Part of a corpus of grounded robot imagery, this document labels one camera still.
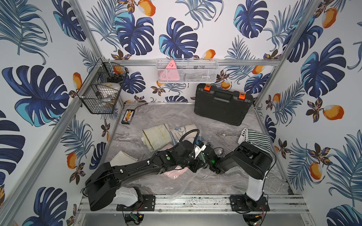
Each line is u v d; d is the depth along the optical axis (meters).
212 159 0.75
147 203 0.74
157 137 0.97
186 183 0.74
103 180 0.42
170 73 0.90
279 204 0.76
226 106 0.93
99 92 0.84
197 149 0.69
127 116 1.12
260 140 0.95
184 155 0.60
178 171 0.84
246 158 0.55
